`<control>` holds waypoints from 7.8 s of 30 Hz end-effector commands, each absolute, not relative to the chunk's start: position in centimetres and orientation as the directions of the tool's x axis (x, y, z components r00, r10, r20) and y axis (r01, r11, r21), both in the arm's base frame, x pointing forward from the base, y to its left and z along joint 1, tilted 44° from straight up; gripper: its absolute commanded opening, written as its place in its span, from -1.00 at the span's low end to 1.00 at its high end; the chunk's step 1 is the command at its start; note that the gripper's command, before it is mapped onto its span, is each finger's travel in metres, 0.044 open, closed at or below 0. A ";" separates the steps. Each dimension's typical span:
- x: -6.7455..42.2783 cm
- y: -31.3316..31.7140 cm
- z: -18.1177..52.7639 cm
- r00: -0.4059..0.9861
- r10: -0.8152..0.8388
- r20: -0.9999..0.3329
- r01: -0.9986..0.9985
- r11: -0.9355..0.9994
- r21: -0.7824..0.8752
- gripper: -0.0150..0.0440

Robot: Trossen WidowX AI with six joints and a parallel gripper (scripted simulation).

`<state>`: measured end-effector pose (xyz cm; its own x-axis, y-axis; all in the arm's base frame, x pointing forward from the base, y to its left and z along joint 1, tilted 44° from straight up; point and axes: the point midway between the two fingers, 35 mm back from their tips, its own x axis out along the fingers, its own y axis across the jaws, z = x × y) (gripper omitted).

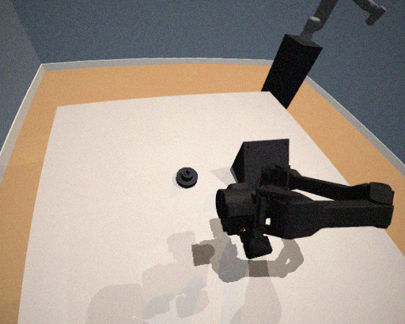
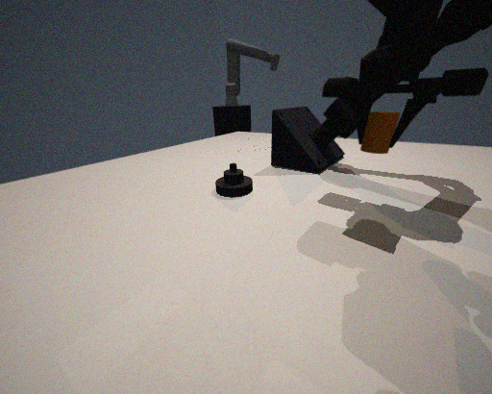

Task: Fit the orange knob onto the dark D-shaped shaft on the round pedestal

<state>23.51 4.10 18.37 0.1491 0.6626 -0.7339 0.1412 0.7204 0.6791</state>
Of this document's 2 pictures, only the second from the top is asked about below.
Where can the orange knob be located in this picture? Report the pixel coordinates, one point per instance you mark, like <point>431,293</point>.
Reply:
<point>380,128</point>

